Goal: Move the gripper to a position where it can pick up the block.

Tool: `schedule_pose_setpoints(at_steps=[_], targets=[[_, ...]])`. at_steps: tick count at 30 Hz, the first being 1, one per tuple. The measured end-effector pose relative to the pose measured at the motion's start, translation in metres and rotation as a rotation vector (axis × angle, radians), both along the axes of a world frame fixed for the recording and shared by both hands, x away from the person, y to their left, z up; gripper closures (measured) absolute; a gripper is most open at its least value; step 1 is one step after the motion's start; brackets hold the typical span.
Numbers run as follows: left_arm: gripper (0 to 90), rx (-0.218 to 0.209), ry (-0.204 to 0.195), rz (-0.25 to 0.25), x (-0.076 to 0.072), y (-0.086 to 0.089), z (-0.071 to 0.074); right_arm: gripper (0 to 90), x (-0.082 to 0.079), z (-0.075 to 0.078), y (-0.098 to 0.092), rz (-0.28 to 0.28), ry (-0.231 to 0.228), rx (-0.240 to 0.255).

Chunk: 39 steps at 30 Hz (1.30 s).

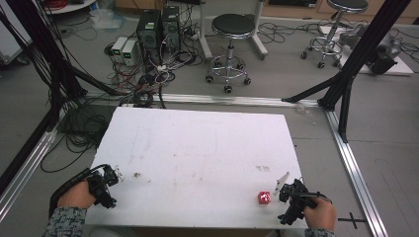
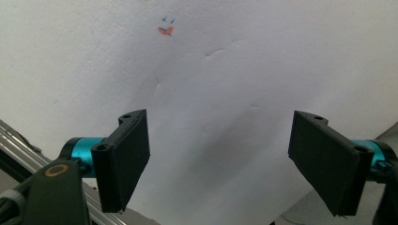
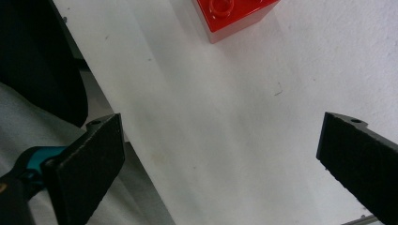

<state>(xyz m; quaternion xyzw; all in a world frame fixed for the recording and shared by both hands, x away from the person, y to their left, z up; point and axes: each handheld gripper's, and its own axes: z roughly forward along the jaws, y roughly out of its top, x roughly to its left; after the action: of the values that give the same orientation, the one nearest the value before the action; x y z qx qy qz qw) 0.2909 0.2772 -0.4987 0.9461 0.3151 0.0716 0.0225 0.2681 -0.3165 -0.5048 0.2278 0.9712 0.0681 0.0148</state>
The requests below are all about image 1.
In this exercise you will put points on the black frame strut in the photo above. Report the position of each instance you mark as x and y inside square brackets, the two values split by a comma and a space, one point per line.
[345, 108]

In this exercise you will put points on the person's right hand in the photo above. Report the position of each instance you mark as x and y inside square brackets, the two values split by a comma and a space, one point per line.
[322, 215]

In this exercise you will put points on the black round stool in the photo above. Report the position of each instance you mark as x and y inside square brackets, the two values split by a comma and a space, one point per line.
[347, 4]
[233, 24]

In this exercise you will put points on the black diagonal frame brace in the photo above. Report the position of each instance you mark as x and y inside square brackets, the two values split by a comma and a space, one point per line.
[313, 89]

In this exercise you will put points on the white power supply unit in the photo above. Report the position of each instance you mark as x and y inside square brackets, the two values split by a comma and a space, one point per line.
[129, 52]
[118, 47]

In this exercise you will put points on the aluminium floor rail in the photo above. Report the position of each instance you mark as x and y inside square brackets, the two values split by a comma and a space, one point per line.
[355, 174]
[224, 99]
[26, 168]

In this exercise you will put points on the white table leg frame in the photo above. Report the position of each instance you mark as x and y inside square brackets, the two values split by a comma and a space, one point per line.
[206, 39]

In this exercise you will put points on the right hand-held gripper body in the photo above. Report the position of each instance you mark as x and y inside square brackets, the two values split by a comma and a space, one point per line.
[294, 197]

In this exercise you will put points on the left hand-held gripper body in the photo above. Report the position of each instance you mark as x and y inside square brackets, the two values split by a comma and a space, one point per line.
[102, 187]

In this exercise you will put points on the black frame beam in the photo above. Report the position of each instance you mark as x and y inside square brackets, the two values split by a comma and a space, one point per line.
[23, 151]

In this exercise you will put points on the black computer tower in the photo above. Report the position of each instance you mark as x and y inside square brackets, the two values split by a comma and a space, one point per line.
[149, 33]
[171, 26]

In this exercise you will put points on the red cube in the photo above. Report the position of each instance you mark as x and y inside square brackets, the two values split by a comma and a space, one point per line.
[264, 198]

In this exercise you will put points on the person's left hand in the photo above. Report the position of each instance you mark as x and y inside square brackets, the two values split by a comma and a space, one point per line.
[77, 197]

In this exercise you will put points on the white round table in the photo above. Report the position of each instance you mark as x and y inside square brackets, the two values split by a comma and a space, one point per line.
[70, 7]

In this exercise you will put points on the clear plastic bag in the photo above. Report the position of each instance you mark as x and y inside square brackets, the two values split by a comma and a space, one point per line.
[107, 18]

